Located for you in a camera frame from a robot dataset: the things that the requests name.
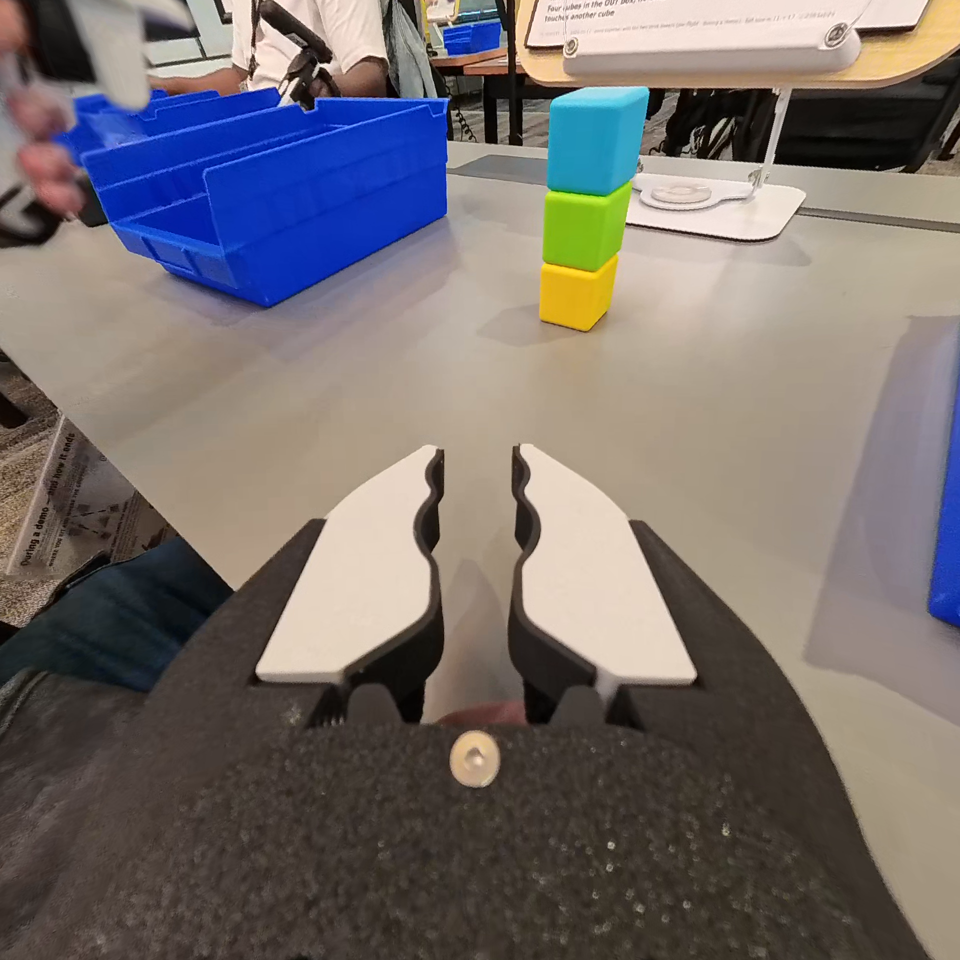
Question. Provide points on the blue plastic bin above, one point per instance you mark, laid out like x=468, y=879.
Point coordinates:
x=195, y=112
x=946, y=487
x=472, y=39
x=337, y=217

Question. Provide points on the person's left hand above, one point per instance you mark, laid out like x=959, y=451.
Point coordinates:
x=45, y=116

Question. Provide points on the cyan cube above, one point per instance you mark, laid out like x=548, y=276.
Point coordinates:
x=592, y=142

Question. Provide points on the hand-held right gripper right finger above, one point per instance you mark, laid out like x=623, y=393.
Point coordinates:
x=600, y=592

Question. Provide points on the yellow cube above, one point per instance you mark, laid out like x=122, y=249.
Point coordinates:
x=574, y=296

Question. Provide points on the wooden document stand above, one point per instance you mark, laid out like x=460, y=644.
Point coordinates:
x=922, y=52

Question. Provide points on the printed instruction poster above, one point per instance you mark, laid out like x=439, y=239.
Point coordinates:
x=75, y=510

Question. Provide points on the grey desk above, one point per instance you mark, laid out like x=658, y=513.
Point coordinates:
x=525, y=390

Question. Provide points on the green cube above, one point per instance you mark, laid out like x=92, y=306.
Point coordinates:
x=581, y=229

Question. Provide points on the printed instruction sheet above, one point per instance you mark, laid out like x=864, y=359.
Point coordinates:
x=675, y=19

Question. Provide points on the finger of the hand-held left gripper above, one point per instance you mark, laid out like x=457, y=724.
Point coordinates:
x=124, y=60

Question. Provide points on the person's blue jeans leg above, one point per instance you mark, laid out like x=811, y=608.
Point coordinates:
x=112, y=622

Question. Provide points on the grey jacket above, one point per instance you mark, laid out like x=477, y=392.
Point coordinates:
x=412, y=52

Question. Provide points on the brown table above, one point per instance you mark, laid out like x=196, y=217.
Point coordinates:
x=472, y=61

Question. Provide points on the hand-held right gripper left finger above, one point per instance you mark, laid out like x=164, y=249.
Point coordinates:
x=360, y=592

